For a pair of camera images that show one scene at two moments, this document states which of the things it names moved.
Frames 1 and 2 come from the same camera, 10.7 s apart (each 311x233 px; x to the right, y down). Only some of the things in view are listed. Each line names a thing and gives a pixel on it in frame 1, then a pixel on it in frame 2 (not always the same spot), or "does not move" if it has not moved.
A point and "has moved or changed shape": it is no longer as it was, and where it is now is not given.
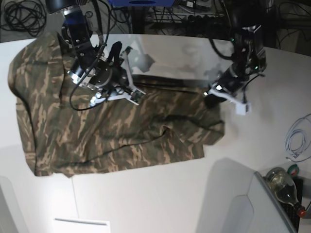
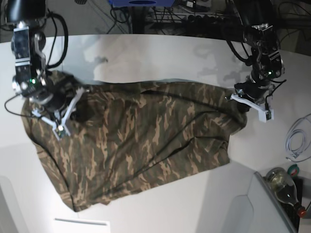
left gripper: (104, 77) → (57, 91)
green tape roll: (293, 170) does not move
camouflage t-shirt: (65, 135) has moved or changed shape
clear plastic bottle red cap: (279, 179) does not move
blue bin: (141, 3) does not move
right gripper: (232, 82) → (255, 89)
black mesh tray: (291, 210) does not move
